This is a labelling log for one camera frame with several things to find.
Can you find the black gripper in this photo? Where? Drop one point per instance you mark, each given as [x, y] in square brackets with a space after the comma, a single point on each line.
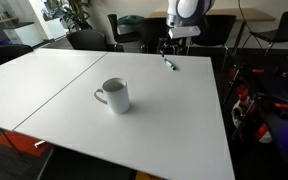
[172, 41]

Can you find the green marker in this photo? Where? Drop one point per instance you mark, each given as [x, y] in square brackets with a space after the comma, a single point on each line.
[169, 64]

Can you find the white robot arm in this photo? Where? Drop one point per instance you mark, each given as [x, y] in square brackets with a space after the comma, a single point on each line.
[190, 10]

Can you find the white ceramic mug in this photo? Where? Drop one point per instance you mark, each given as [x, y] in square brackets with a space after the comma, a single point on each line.
[117, 98]

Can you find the black chair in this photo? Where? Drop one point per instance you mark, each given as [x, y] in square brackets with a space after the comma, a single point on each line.
[88, 40]
[4, 55]
[152, 31]
[217, 33]
[119, 35]
[285, 28]

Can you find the green bag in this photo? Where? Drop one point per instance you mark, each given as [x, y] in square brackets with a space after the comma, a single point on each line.
[130, 20]

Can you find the red clamp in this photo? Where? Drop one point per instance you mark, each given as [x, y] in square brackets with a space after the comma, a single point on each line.
[242, 92]
[260, 132]

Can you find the orange clamp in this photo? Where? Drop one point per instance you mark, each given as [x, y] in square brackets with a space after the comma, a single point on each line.
[283, 105]
[258, 71]

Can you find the white plastic device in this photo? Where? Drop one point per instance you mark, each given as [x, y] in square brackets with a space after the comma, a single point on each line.
[240, 111]

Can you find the green potted plant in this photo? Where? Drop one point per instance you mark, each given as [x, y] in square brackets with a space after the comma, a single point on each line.
[75, 15]

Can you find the white planter box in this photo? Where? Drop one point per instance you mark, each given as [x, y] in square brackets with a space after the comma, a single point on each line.
[55, 28]

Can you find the black robot stand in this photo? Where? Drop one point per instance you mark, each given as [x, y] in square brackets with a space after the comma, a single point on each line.
[280, 126]

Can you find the white cabinet with dark top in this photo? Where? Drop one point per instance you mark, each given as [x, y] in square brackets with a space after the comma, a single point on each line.
[24, 35]

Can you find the white table foot bar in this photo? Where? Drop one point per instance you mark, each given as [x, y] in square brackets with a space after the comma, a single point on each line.
[40, 143]

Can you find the metal table leg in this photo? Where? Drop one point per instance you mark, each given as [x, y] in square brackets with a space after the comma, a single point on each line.
[46, 163]

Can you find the wooden shelf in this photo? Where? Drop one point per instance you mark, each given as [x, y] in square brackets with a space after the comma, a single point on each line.
[0, 21]

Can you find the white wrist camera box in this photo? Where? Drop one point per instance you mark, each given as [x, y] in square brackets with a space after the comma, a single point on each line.
[184, 32]

